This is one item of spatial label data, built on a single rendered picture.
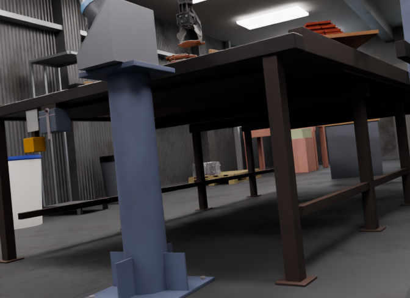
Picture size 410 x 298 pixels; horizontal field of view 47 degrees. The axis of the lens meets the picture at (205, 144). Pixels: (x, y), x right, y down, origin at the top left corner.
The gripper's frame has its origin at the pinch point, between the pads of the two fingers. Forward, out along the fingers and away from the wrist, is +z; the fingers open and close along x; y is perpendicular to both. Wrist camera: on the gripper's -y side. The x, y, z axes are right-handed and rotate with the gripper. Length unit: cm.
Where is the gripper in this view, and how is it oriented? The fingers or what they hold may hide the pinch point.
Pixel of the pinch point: (191, 43)
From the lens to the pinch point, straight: 239.4
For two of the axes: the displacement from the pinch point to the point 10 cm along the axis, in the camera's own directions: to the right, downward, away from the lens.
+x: 9.2, -1.0, -3.8
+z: 1.0, 9.9, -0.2
